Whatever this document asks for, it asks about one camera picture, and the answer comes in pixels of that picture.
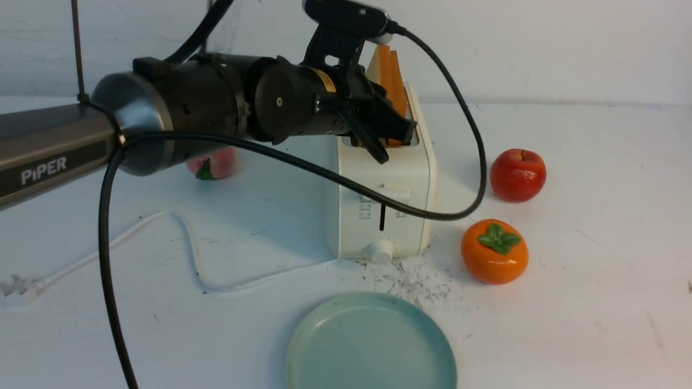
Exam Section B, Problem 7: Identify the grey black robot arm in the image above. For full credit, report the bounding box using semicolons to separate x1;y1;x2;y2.
1;53;417;209

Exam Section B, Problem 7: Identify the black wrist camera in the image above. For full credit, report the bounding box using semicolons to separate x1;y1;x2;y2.
302;1;392;76

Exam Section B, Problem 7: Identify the black camera cable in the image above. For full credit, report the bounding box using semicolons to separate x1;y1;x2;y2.
98;22;488;389

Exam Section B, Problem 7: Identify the red apple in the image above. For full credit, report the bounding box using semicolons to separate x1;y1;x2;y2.
489;149;547;203

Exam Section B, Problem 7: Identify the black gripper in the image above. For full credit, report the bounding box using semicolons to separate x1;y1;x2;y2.
253;57;417;164

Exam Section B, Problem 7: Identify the toast slice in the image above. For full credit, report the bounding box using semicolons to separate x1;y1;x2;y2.
378;45;409;118
365;46;384;84

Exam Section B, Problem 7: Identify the white power cord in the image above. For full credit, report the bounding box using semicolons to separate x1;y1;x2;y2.
0;211;347;303

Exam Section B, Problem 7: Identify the white two-slot toaster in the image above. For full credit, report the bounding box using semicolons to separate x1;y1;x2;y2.
324;84;437;264

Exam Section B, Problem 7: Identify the pink peach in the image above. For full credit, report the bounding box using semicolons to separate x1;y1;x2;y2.
185;147;237;180

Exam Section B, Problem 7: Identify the orange persimmon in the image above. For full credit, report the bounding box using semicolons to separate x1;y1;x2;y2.
460;219;529;285

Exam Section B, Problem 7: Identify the light green plate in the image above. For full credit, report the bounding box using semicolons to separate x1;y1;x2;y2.
284;291;459;388

